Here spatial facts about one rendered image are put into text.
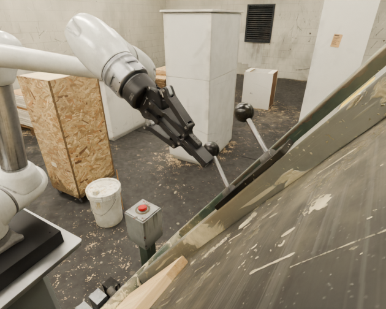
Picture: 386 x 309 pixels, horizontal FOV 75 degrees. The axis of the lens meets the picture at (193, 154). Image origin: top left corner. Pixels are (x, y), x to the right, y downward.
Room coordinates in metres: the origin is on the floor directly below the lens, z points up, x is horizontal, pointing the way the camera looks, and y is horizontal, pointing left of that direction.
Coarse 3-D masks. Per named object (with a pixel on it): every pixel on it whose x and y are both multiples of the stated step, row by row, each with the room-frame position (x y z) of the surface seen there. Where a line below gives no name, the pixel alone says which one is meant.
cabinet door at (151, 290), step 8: (176, 264) 0.36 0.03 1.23; (184, 264) 0.37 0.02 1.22; (160, 272) 0.41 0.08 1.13; (168, 272) 0.34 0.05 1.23; (176, 272) 0.34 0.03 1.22; (152, 280) 0.40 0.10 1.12; (160, 280) 0.32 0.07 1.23; (168, 280) 0.33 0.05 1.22; (144, 288) 0.38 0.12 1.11; (152, 288) 0.31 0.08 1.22; (160, 288) 0.31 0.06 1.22; (128, 296) 0.48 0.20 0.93; (136, 296) 0.39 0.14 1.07; (144, 296) 0.30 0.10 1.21; (152, 296) 0.29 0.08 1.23; (120, 304) 0.46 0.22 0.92; (128, 304) 0.38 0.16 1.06; (136, 304) 0.29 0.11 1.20; (144, 304) 0.28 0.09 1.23; (152, 304) 0.28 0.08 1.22
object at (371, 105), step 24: (384, 72) 0.29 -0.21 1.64; (360, 96) 0.29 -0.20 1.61; (384, 96) 0.28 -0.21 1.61; (336, 120) 0.30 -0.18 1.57; (360, 120) 0.29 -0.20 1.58; (312, 144) 0.31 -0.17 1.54; (336, 144) 0.30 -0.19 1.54; (288, 168) 0.33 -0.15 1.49; (240, 192) 0.37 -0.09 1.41; (264, 192) 0.35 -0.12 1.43; (216, 216) 0.40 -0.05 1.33; (240, 216) 0.37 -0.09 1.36; (192, 240) 0.43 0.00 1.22; (168, 264) 0.48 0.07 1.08
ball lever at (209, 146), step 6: (210, 144) 0.49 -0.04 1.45; (216, 144) 0.49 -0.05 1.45; (210, 150) 0.48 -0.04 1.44; (216, 150) 0.48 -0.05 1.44; (216, 162) 0.46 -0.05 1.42; (216, 168) 0.46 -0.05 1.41; (222, 174) 0.44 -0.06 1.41; (222, 180) 0.43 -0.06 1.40; (228, 186) 0.41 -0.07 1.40; (234, 186) 0.41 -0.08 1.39; (222, 192) 0.41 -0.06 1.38; (228, 192) 0.40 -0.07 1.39
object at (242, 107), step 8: (240, 104) 0.45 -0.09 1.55; (248, 104) 0.45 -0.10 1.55; (240, 112) 0.44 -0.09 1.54; (248, 112) 0.44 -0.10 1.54; (240, 120) 0.44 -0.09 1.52; (248, 120) 0.43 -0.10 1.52; (256, 136) 0.40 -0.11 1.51; (264, 144) 0.39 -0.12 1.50; (264, 152) 0.38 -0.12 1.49; (272, 152) 0.37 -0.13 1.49; (264, 160) 0.36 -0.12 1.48
